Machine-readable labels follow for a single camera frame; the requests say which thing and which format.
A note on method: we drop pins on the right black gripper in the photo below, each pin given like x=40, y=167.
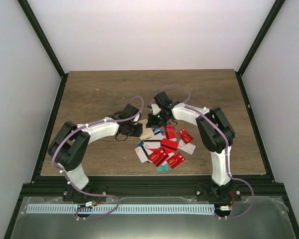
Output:
x=151, y=123

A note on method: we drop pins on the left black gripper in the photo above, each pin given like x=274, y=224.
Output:
x=138, y=132

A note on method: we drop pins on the beige leather card holder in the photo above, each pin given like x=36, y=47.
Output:
x=146, y=132

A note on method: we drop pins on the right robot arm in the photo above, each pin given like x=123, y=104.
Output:
x=215, y=131

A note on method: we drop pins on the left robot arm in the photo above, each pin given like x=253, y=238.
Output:
x=69, y=146

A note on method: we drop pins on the blue card upper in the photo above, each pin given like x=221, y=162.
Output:
x=157, y=130

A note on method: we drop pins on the white black red card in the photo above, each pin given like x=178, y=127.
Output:
x=151, y=144

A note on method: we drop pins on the red vip card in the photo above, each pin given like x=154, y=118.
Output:
x=185, y=136
x=159, y=156

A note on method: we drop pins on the red gold card middle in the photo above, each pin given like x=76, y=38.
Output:
x=175, y=160

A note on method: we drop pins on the teal card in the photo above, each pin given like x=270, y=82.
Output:
x=163, y=168

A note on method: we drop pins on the black aluminium frame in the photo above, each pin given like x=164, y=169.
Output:
x=136, y=186

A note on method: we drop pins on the light blue slotted cable duct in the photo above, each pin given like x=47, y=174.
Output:
x=200, y=209

